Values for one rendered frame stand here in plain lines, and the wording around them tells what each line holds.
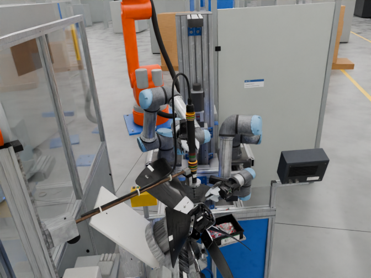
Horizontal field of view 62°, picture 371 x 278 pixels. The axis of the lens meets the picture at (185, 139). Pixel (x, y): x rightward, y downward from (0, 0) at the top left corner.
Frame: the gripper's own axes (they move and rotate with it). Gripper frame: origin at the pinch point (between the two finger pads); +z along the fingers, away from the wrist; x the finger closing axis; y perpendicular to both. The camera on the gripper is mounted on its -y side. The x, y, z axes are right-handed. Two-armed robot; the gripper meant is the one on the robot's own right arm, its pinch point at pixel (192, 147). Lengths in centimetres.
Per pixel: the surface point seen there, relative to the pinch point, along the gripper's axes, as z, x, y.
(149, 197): -37, 20, 49
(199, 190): -16.2, -6.3, 35.6
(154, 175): -5.1, 18.0, 14.5
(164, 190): -0.3, 14.3, 20.6
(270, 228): -27, -58, 85
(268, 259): -27, -59, 115
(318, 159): -18, -81, 31
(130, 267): 11, 35, 53
